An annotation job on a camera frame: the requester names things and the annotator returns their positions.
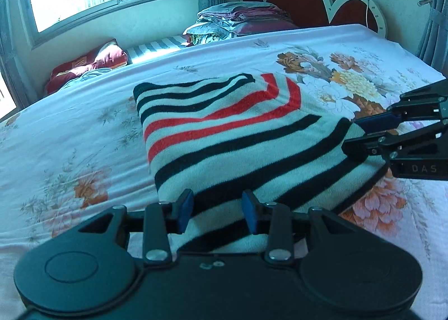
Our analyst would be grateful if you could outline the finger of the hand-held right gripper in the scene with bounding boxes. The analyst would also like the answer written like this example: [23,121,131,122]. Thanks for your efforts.
[357,78,448,134]
[342,124,448,163]

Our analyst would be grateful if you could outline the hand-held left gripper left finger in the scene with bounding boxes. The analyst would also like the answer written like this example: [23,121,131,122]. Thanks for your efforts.
[79,189,194,265]

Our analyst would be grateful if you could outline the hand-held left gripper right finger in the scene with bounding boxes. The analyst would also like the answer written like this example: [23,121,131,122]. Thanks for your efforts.
[242,189,354,267]

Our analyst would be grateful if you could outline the striped knit sweater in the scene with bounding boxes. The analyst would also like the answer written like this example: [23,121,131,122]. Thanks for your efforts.
[133,73,389,254]

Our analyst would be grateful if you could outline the floral bed sheet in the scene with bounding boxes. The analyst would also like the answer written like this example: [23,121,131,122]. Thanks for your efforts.
[0,23,448,310]

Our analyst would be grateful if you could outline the stack of folded blankets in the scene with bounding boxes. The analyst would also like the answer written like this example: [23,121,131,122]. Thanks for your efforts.
[199,10,299,36]

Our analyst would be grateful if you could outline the striped mattress cover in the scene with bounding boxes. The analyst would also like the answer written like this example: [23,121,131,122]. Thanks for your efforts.
[125,35,192,62]

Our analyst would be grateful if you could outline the dark red pillow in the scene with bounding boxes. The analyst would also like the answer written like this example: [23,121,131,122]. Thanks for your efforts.
[45,39,129,95]

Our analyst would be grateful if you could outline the floral grey pillow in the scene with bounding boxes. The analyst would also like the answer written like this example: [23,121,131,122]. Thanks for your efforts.
[183,22,232,46]

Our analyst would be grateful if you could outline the folded grey blanket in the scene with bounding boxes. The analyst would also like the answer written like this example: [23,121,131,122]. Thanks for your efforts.
[198,1,282,18]

